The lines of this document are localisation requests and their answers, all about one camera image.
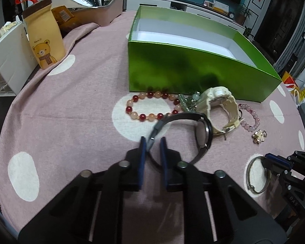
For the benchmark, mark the tall potted plant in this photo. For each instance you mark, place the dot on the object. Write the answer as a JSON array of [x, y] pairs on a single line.
[[242, 14]]

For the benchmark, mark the brown snack box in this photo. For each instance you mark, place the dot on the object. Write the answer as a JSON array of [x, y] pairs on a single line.
[[62, 14]]

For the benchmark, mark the small black clock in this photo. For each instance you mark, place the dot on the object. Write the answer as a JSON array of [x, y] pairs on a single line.
[[231, 15]]

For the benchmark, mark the cream plastic wrist watch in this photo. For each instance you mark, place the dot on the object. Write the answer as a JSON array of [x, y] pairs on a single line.
[[216, 94]]

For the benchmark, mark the yellow shopping bag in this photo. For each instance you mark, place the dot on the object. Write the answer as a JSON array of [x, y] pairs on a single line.
[[289, 77]]

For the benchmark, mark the white plastic drawer box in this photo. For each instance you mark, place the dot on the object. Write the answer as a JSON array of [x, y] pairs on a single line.
[[10, 56]]

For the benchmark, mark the beige desk organizer tray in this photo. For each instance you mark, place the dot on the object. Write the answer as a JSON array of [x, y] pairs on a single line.
[[109, 12]]

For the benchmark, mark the small potted plant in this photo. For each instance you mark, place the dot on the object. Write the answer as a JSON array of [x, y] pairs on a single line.
[[248, 31]]

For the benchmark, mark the silver bangle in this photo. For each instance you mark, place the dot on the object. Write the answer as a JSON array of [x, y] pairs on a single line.
[[247, 180]]

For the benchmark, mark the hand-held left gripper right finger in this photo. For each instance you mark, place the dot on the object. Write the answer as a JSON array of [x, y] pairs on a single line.
[[162, 157]]

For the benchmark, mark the white tv cabinet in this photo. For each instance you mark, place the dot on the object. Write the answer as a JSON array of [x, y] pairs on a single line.
[[205, 11]]

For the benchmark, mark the grey curtain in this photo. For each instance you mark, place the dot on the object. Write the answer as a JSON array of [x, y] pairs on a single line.
[[294, 40]]

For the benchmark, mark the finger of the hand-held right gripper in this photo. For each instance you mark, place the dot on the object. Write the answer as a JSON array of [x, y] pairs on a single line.
[[301, 156], [277, 158]]

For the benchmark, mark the green cardboard box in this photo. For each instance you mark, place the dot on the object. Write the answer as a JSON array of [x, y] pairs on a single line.
[[167, 66]]

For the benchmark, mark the yellow and white calendar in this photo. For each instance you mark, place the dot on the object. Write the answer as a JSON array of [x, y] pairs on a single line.
[[218, 6]]

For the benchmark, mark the gold flower brooch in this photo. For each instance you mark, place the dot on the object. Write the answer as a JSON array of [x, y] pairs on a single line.
[[259, 136]]

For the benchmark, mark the green jade charm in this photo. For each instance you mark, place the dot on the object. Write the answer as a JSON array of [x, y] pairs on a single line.
[[193, 97]]

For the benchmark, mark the dark door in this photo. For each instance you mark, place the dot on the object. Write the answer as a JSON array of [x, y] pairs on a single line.
[[277, 17]]

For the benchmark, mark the white plastic bag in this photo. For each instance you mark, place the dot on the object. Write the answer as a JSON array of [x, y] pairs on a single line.
[[294, 94]]

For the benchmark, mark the black wrist watch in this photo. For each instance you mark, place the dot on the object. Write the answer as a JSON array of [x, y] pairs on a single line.
[[204, 132]]

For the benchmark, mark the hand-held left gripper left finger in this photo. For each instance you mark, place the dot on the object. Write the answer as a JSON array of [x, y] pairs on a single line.
[[143, 157]]

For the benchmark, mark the yellow bear paper bag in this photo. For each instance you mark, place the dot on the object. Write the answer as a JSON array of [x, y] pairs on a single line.
[[45, 35]]

